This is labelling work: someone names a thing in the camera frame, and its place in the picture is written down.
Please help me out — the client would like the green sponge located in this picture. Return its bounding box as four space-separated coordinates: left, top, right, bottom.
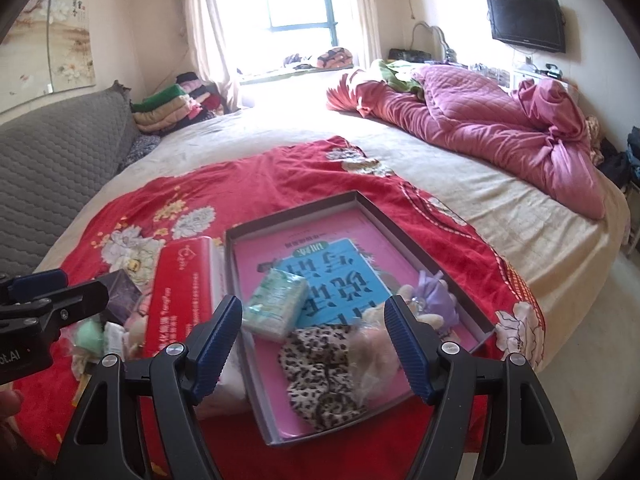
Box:
64 318 104 380

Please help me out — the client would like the pink shredded filler bag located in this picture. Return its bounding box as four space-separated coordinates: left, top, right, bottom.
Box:
347 323 399 405

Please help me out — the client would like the red tissue pack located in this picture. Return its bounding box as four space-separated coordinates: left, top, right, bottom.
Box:
143 235 252 418

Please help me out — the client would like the leopard print cloth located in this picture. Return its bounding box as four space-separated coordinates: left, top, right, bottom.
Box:
278 324 366 431

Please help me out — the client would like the grey tray with pink book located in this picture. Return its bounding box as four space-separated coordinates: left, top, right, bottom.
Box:
224 191 494 446

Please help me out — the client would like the beige plush bear keychain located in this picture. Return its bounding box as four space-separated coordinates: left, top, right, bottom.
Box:
122 311 149 361

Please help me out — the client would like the person's left hand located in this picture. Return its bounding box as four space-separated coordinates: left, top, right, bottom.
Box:
0 389 24 464

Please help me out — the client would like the red floral blanket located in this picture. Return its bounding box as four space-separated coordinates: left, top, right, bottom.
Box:
12 135 548 480

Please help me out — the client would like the grey quilted headboard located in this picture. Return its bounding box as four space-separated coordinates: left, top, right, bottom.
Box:
0 82 140 276

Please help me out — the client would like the beige bed sheet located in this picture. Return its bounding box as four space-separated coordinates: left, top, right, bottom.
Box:
39 108 629 366

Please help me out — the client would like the dark patterned pillow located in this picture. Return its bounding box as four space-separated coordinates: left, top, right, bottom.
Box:
118 136 162 172

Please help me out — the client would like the stack of folded blankets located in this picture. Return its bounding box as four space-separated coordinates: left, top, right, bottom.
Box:
130 72 230 136

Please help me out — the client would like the pink quilted comforter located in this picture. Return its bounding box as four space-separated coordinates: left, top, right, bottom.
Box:
326 65 605 220

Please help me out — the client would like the white curtain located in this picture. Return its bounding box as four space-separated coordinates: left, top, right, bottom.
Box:
183 0 241 112

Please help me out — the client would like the green cloth on comforter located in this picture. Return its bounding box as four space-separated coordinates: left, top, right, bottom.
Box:
372 58 425 102

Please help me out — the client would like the floral wall painting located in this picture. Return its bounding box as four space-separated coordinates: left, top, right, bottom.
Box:
0 0 96 112

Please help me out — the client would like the wall mounted black television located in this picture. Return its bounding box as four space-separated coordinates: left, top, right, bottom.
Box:
487 0 566 53

